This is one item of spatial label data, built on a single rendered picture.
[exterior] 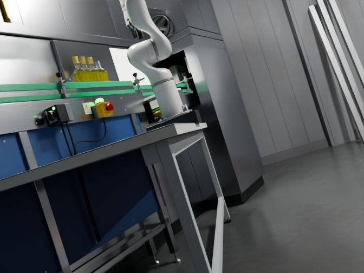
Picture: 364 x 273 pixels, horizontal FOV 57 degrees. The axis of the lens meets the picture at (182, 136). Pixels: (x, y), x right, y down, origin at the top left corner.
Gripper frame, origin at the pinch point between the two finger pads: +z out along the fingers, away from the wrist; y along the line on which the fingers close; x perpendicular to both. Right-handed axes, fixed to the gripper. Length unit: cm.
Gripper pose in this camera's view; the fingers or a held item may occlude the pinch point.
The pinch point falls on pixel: (137, 35)
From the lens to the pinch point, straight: 212.1
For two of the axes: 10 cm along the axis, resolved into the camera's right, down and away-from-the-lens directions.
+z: 3.0, 9.5, 0.0
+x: 8.2, -2.6, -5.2
